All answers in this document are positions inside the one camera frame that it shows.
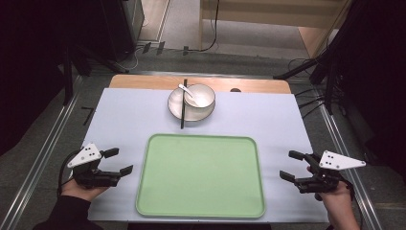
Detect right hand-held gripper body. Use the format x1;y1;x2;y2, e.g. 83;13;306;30
295;150;367;195

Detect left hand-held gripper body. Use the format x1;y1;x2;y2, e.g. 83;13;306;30
67;143;123;189

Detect person's right hand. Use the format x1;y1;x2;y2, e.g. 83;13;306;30
314;181;352;209

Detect person's left hand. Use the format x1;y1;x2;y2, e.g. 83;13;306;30
60;178;108;203

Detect pale lavender table mat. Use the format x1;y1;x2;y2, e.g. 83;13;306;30
80;87;329;223

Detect green tray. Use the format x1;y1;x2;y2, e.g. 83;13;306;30
135;133;267;219

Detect black tripod stand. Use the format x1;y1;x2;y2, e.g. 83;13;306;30
273;0;348;116
61;41;129;107

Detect white plate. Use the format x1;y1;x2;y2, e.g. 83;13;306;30
168;86;216;123

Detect black chopsticks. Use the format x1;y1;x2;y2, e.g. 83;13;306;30
180;79;189;130

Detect white spoon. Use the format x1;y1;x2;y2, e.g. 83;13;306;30
177;83;200;107

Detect white bowl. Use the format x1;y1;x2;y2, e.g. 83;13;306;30
184;83;216;109

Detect black cabinet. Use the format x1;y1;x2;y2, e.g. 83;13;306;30
66;0;146;63

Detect light wooden furniture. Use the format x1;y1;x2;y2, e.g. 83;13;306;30
199;0;352;59

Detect metal floor rail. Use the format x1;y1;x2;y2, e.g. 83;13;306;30
314;85;384;230
0;75;84;230

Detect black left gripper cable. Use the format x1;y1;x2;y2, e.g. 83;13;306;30
56;149;81;196

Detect black floor cables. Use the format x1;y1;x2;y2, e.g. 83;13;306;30
294;87;327;120

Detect white floor cable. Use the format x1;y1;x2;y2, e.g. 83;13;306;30
120;46;146;72

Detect black hanging cable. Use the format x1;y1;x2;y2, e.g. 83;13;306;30
186;0;221;54

